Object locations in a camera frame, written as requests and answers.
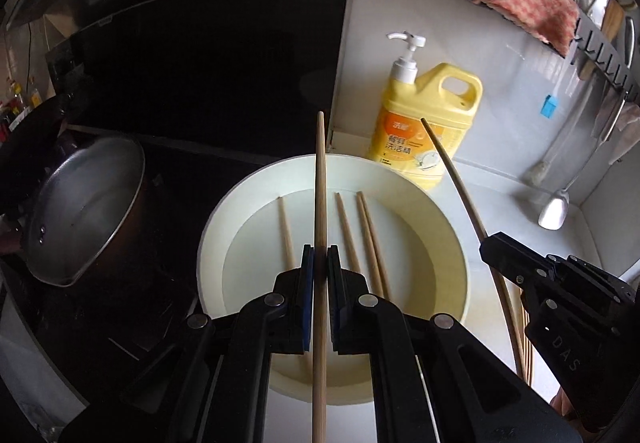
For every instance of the black wok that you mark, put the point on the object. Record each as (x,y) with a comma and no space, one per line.
(30,148)

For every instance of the metal cooking pot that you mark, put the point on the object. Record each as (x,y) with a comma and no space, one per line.
(82,208)

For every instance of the white bottle brush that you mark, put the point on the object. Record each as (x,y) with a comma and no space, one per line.
(560,138)

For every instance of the white plastic cutting board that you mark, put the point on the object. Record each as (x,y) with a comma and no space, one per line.
(492,333)

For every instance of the hanging metal utensil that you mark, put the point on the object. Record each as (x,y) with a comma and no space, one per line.
(607,118)

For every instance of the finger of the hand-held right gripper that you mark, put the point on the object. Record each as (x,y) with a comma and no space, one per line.
(510,258)

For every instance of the dark wall hook rail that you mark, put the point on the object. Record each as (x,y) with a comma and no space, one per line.
(607,53)

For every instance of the white crumpled cloth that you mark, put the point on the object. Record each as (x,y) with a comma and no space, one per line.
(627,133)

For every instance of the black range hood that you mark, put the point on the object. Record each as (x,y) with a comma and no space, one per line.
(200,48)

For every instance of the row of condiment bottles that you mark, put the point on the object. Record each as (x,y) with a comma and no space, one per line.
(17,103)

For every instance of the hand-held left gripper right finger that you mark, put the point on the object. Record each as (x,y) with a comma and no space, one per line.
(334,298)

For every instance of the white round basin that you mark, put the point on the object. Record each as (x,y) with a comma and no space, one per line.
(425,248)

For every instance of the metal spatula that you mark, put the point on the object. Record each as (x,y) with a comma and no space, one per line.
(554,213)

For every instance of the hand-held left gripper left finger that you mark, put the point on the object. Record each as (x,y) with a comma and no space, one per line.
(307,298)

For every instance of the yellow detergent pump bottle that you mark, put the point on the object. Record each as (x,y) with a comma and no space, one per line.
(425,123)

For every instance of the black gas stove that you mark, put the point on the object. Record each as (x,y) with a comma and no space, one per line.
(150,313)

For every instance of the blue silicone basting brush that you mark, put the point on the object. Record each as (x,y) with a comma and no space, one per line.
(549,105)

